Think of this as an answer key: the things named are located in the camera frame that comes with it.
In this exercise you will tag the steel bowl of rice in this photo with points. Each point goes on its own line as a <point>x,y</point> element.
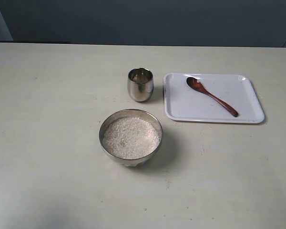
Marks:
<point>131,137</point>

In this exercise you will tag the white plastic tray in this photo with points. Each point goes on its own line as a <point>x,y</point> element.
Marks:
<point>182,103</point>

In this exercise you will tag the small steel cup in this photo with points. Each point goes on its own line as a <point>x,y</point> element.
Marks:
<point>140,84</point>

